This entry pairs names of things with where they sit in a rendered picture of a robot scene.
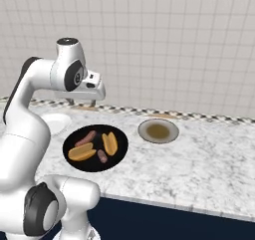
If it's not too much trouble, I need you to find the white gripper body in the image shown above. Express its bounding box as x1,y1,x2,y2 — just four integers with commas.
54,81,107,102

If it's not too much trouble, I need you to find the white plate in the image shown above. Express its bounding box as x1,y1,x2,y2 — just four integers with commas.
40,113,73,136

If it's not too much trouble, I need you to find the brown sausage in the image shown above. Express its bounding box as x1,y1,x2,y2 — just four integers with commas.
74,129,98,148
97,148,109,164

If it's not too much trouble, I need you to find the orange hot dog bun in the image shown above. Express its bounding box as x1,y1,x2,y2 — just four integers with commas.
101,131,120,157
67,142,98,162

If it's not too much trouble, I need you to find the black bowl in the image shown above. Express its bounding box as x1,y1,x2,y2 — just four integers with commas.
62,123,129,173

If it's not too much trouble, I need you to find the grey plate with brown centre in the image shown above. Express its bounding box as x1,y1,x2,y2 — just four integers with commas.
137,118,180,144

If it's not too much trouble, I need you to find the dark blue counter front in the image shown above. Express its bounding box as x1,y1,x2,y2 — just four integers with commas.
0,197,255,240

